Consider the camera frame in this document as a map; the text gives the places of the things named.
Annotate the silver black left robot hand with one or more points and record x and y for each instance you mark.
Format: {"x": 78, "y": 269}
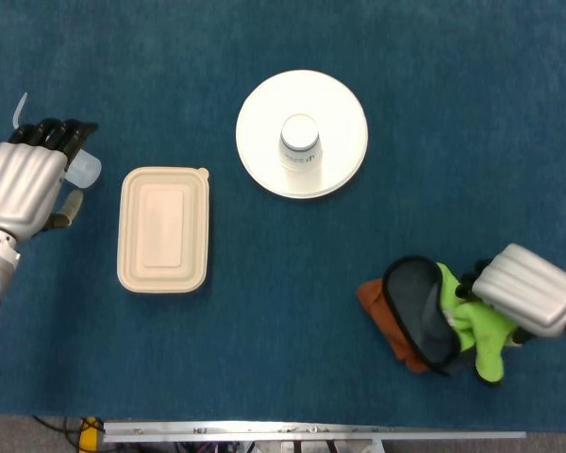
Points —
{"x": 23, "y": 184}

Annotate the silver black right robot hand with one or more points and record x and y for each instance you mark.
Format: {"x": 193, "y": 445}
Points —
{"x": 528, "y": 292}

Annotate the translucent squeeze bottle bent spout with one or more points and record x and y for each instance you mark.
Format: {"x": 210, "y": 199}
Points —
{"x": 85, "y": 170}

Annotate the brown cloth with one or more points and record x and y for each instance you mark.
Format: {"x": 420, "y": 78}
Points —
{"x": 391, "y": 325}

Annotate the beige lidded food container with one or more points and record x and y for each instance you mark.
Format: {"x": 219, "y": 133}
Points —
{"x": 162, "y": 231}

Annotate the white paper cup blue band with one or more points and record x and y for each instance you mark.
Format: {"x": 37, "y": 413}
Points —
{"x": 299, "y": 141}

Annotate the white round plate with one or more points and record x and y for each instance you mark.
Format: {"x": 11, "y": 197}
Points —
{"x": 259, "y": 137}

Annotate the blue carpet table cover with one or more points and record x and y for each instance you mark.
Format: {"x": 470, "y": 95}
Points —
{"x": 264, "y": 354}

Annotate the aluminium rail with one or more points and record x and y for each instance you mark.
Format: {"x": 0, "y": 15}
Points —
{"x": 311, "y": 430}

